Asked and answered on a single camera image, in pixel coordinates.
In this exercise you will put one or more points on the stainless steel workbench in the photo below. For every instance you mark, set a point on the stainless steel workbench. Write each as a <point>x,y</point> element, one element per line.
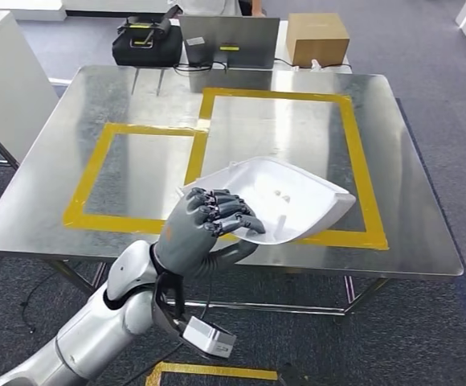
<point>257,133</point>

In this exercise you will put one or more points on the small yellow tape rectangle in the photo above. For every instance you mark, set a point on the small yellow tape rectangle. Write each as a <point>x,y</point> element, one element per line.
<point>92,170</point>

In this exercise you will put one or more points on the grey laptop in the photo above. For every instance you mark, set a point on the grey laptop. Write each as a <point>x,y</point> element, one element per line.
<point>249,37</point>

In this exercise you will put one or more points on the brown cardboard box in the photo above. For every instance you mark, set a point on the brown cardboard box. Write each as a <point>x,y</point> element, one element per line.
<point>317,42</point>

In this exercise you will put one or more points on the large yellow tape rectangle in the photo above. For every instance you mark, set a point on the large yellow tape rectangle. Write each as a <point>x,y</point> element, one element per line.
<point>359,160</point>

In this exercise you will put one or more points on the white low platform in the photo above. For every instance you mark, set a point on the white low platform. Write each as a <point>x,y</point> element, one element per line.
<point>28,9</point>

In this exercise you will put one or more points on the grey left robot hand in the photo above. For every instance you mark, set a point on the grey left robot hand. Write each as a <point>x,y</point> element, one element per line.
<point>185,240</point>

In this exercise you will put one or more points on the yellow floor tape square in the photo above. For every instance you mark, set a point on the yellow floor tape square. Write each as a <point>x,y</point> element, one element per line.
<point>216,371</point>

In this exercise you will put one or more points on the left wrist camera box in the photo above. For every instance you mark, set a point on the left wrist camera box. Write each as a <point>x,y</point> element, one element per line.
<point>209,335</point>

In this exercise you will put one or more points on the black labelled adapter box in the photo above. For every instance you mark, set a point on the black labelled adapter box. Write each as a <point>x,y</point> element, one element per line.
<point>194,56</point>

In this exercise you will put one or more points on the black carry bag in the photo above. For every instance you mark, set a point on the black carry bag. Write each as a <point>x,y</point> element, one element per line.
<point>144,53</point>

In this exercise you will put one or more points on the person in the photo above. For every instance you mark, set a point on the person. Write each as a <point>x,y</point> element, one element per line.
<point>209,6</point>

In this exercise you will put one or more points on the white curved plastic part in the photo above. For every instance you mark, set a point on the white curved plastic part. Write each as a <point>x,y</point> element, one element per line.
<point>289,208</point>

